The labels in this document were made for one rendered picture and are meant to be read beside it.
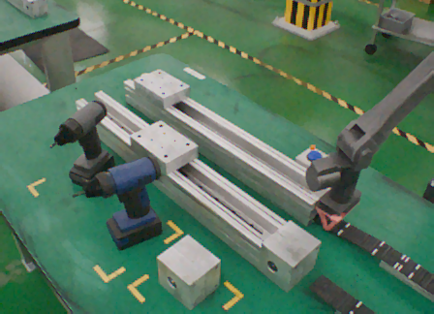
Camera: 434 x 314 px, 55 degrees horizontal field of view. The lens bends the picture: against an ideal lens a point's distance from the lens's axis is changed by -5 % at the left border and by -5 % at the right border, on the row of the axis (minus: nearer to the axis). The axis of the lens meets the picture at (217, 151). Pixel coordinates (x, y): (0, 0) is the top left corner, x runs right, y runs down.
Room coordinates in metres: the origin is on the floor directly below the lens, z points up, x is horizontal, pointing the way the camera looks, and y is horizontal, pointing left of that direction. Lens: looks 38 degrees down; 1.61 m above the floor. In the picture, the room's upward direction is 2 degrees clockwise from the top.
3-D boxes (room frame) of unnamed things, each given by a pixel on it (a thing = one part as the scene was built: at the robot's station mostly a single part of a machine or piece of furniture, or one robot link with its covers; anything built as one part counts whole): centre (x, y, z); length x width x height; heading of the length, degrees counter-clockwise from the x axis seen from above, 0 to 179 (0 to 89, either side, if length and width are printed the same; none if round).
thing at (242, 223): (0.94, 0.15, 0.82); 0.80 x 0.10 x 0.09; 45
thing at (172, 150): (0.94, 0.15, 0.87); 0.16 x 0.11 x 0.07; 45
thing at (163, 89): (1.25, 0.19, 0.87); 0.16 x 0.11 x 0.07; 45
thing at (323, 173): (0.74, -0.27, 1.00); 0.12 x 0.09 x 0.12; 111
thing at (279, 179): (1.07, 0.01, 0.82); 0.80 x 0.10 x 0.09; 45
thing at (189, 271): (0.58, 0.04, 0.83); 0.11 x 0.10 x 0.10; 137
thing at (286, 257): (0.63, -0.18, 0.83); 0.12 x 0.09 x 0.10; 135
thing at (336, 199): (0.76, -0.30, 0.91); 0.10 x 0.07 x 0.07; 135
